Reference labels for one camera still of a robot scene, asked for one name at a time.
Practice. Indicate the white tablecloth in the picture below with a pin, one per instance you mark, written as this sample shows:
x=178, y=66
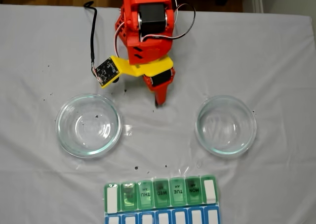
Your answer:
x=158, y=48

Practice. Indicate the clear glass bowl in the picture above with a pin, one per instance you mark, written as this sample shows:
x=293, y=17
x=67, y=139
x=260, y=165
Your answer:
x=74, y=145
x=237, y=145

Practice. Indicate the black camera circuit board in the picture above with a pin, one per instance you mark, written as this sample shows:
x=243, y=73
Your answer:
x=107, y=72

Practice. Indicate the weekly pill organizer box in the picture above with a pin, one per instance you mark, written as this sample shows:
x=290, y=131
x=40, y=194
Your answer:
x=160, y=216

